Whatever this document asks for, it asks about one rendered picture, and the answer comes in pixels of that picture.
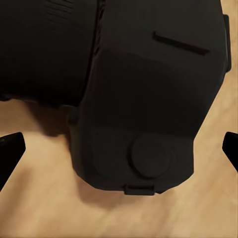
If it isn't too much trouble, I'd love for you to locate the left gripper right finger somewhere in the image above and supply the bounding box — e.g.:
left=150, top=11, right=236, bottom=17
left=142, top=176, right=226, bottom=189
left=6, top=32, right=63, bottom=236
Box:
left=222, top=132, right=238, bottom=172

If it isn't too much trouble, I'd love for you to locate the digital camera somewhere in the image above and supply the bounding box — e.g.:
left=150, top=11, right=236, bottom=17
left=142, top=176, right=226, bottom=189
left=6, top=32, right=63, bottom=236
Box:
left=0, top=0, right=232, bottom=196

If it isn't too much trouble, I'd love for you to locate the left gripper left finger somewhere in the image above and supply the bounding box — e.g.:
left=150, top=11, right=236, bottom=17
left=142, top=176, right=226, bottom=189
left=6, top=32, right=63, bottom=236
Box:
left=0, top=132, right=26, bottom=191

